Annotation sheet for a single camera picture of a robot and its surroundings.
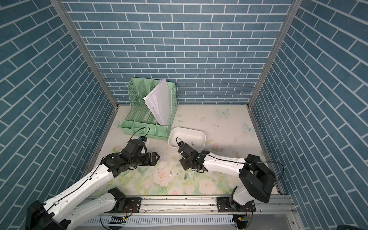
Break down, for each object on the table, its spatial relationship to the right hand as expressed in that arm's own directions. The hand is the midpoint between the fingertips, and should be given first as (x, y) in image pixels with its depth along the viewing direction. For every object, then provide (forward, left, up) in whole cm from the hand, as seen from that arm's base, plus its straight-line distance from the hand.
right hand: (184, 160), depth 86 cm
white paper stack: (+30, +19, +19) cm, 40 cm away
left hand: (-3, +15, +8) cm, 18 cm away
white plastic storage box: (+18, -6, -3) cm, 19 cm away
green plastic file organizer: (+30, +37, -1) cm, 48 cm away
